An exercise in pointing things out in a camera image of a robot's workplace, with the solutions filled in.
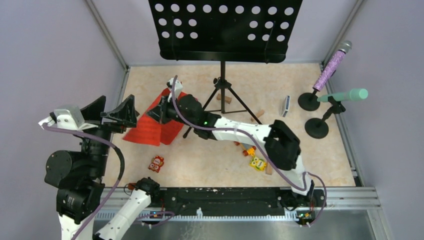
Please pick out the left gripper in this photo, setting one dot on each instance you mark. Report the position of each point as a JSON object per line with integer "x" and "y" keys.
{"x": 126, "y": 113}

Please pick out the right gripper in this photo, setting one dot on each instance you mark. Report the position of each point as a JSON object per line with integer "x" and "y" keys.
{"x": 160, "y": 114}

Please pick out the red sheet music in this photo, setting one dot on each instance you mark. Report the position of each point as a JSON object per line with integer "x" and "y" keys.
{"x": 139, "y": 134}
{"x": 162, "y": 133}

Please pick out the black music stand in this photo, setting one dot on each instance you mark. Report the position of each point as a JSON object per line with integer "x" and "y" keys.
{"x": 248, "y": 31}

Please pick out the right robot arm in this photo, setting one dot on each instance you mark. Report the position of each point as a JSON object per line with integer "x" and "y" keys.
{"x": 276, "y": 141}

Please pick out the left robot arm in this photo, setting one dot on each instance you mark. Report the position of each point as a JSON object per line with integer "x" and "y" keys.
{"x": 77, "y": 175}

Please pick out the red owl block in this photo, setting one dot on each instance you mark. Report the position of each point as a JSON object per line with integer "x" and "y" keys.
{"x": 156, "y": 164}

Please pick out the brown wooden block under stand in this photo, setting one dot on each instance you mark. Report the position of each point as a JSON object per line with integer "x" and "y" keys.
{"x": 226, "y": 99}

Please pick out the toy block car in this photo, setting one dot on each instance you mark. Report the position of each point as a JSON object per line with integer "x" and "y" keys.
{"x": 248, "y": 150}

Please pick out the wooden cylinder block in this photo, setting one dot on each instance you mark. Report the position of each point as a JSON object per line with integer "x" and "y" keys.
{"x": 257, "y": 115}

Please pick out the yellow owl block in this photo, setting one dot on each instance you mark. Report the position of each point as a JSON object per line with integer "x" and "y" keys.
{"x": 258, "y": 164}

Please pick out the wooden block near owl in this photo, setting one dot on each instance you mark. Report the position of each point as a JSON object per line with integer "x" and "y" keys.
{"x": 269, "y": 169}

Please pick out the black round mic stand front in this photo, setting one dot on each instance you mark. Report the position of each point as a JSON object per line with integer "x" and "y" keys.
{"x": 317, "y": 128}

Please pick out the purple glitter microphone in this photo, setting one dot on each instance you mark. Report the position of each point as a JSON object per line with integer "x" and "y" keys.
{"x": 343, "y": 48}

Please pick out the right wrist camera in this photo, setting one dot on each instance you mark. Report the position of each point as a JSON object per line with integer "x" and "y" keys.
{"x": 175, "y": 87}

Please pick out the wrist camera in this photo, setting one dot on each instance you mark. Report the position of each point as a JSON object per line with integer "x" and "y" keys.
{"x": 68, "y": 117}
{"x": 175, "y": 87}

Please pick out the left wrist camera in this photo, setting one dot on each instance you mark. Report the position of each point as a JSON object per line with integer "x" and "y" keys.
{"x": 68, "y": 117}

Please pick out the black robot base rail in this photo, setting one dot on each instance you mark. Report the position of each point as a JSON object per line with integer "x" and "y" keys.
{"x": 235, "y": 201}

